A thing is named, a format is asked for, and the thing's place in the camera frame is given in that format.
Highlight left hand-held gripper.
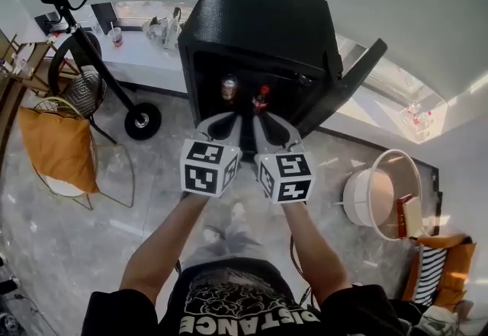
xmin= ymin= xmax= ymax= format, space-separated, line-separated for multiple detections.
xmin=179 ymin=112 xmax=245 ymax=199

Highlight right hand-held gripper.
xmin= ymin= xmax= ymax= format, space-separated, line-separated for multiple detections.
xmin=251 ymin=113 xmax=317 ymax=205

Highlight cola bottle red cap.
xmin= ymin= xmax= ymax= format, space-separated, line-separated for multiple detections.
xmin=251 ymin=85 xmax=271 ymax=114

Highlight orange drink can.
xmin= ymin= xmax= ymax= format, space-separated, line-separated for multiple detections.
xmin=220 ymin=75 xmax=239 ymax=102

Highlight black cabinet fridge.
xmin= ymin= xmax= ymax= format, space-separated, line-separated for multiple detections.
xmin=177 ymin=0 xmax=389 ymax=164

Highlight person's right forearm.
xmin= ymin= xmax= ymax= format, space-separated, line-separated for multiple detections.
xmin=281 ymin=201 xmax=352 ymax=305

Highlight person's left forearm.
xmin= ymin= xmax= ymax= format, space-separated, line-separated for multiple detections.
xmin=120 ymin=193 xmax=210 ymax=303

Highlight black coat rack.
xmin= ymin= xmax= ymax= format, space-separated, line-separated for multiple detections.
xmin=0 ymin=0 xmax=162 ymax=141

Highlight person's right white shoe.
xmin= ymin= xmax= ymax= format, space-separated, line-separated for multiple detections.
xmin=230 ymin=201 xmax=247 ymax=227

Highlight white window ledge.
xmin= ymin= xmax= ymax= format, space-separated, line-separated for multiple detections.
xmin=36 ymin=2 xmax=447 ymax=145

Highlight white round tub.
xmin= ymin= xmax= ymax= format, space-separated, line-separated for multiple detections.
xmin=342 ymin=149 xmax=423 ymax=241

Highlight white patterned bag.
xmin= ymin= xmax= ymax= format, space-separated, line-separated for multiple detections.
xmin=143 ymin=6 xmax=184 ymax=50

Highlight person's grey trousers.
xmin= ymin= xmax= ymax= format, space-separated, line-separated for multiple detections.
xmin=182 ymin=219 xmax=268 ymax=270

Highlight clear red-label bottle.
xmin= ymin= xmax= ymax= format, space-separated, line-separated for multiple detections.
xmin=417 ymin=104 xmax=434 ymax=132
xmin=400 ymin=105 xmax=417 ymax=133

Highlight plastic cup with straw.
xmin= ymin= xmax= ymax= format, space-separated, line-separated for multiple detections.
xmin=108 ymin=21 xmax=124 ymax=48

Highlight dark wicker chair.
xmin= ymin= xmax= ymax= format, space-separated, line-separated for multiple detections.
xmin=48 ymin=31 xmax=117 ymax=145

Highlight red book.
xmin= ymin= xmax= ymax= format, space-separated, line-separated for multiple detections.
xmin=395 ymin=193 xmax=415 ymax=240

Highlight cream book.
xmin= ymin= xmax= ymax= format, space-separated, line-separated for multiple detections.
xmin=403 ymin=197 xmax=425 ymax=238

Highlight orange cushion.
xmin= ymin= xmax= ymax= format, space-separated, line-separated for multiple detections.
xmin=18 ymin=106 xmax=101 ymax=194

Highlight person's black printed t-shirt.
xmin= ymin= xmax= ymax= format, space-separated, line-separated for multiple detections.
xmin=80 ymin=257 xmax=405 ymax=336

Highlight wooden shelf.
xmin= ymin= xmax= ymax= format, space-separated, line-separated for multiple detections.
xmin=0 ymin=33 xmax=77 ymax=99

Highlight striped cushion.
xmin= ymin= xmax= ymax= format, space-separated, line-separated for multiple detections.
xmin=413 ymin=246 xmax=448 ymax=307

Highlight orange armchair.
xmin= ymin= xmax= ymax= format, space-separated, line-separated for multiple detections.
xmin=402 ymin=235 xmax=477 ymax=312

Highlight thick black cable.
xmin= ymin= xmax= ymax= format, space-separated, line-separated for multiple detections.
xmin=289 ymin=235 xmax=313 ymax=305

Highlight gold wire chair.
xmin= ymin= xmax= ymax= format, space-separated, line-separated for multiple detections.
xmin=32 ymin=96 xmax=136 ymax=210

